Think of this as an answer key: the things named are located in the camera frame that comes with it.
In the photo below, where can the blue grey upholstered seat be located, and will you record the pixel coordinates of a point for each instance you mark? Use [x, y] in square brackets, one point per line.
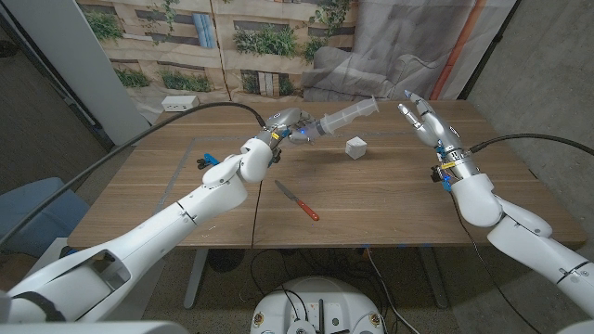
[42, 218]

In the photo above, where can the blue and black clip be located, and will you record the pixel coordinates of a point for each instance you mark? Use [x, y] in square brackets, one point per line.
[211, 159]

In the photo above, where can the black backdrop stand pole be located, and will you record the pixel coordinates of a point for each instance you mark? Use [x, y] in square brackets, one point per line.
[488, 51]

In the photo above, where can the white cube block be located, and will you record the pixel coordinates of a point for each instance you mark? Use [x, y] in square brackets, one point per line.
[356, 147]

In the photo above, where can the white robot torso base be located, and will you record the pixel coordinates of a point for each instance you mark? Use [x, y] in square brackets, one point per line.
[315, 301]

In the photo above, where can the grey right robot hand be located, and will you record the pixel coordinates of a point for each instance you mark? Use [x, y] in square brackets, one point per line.
[441, 134]

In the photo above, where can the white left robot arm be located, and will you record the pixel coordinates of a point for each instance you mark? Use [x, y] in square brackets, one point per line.
[153, 236]

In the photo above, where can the printed fabric backdrop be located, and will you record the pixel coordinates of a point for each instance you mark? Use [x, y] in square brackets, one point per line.
[278, 55]

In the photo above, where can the white column panel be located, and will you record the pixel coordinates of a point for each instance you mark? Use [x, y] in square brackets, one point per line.
[83, 69]

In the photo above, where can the black round floor object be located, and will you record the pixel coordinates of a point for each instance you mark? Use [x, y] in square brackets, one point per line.
[225, 260]

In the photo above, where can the white power strip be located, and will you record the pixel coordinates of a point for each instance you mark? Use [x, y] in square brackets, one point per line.
[176, 103]

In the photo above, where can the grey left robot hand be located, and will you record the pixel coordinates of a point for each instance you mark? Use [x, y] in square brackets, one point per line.
[290, 120]

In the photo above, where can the white table leg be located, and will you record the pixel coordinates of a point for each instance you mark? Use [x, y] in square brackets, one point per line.
[434, 278]
[195, 278]

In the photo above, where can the clear plastic syringe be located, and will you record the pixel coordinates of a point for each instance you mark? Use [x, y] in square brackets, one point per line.
[348, 116]

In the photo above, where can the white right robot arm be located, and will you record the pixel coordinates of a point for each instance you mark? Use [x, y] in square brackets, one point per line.
[533, 241]

